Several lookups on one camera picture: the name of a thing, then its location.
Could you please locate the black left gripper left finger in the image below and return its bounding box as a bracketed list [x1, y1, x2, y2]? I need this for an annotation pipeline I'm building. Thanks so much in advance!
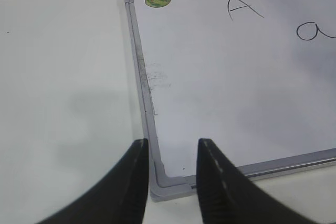
[41, 138, 149, 224]

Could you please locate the round green magnet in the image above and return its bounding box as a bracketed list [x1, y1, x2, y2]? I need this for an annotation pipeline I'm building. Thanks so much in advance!
[145, 0, 171, 8]

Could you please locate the white board with grey frame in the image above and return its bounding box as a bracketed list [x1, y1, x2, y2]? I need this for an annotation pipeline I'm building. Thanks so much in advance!
[124, 0, 335, 201]

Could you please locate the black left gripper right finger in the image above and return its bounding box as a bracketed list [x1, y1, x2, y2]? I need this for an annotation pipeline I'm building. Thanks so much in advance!
[197, 138, 313, 223]

